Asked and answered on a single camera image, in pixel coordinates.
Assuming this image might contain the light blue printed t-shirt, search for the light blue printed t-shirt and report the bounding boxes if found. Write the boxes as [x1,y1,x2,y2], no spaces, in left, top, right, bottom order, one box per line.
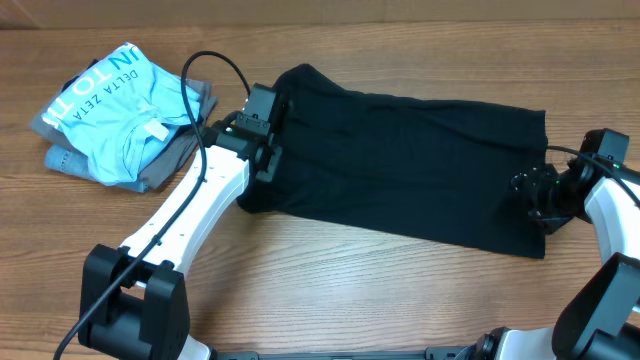
[39,43,200,185]

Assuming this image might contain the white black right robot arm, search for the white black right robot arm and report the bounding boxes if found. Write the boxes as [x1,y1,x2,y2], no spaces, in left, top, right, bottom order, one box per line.
[456,175,639,360]

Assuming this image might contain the grey folded garment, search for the grey folded garment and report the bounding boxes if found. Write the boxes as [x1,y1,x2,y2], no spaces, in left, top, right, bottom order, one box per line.
[30,79,218,190]

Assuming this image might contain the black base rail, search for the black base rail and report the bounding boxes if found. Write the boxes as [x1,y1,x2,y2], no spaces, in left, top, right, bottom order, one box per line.
[211,346,465,360]

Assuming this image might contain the blue denim folded jeans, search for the blue denim folded jeans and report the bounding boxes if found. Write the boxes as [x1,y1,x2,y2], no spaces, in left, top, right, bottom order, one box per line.
[44,145,149,193]

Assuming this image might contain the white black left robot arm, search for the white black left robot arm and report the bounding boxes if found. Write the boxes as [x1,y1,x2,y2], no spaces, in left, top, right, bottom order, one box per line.
[73,127,281,360]

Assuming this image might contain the black t-shirt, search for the black t-shirt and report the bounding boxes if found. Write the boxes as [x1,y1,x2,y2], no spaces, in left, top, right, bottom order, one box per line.
[238,64,548,259]

